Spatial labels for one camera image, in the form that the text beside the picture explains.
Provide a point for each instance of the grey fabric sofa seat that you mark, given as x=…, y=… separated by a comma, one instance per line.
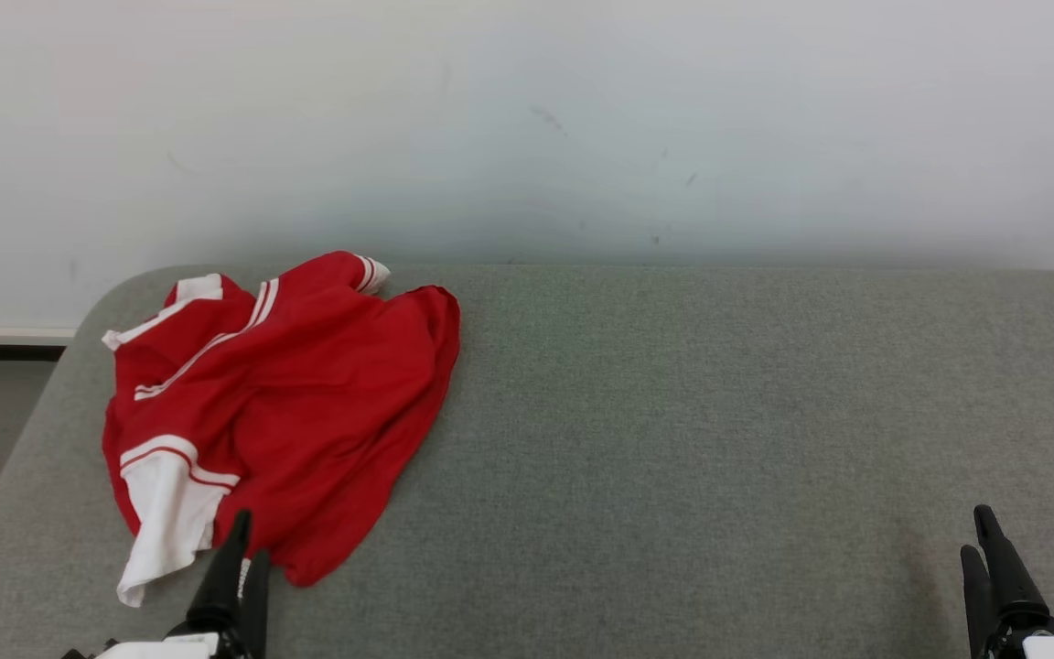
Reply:
x=719, y=458

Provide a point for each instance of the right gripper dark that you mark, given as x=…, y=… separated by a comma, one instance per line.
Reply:
x=1053, y=645

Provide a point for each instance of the red white basketball jersey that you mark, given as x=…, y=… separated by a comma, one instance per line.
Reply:
x=170, y=499

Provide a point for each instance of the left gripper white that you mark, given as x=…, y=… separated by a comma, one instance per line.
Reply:
x=161, y=647

